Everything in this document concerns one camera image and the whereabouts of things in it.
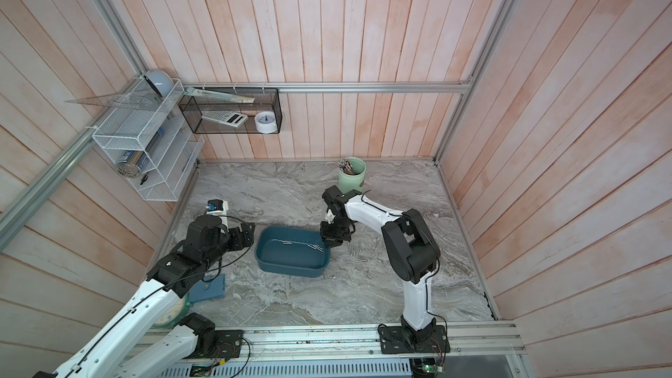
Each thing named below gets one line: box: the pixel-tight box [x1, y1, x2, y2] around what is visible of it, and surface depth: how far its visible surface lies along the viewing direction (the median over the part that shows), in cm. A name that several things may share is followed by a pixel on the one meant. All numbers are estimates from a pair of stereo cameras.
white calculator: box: [201, 111, 249, 128], surface depth 100 cm
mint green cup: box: [337, 155, 367, 194], surface depth 99 cm
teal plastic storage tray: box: [254, 225, 331, 278], surface depth 94 cm
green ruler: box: [183, 87, 256, 104], surface depth 93 cm
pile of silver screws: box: [271, 238, 325, 253], surface depth 94 cm
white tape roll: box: [253, 111, 278, 134], surface depth 97 cm
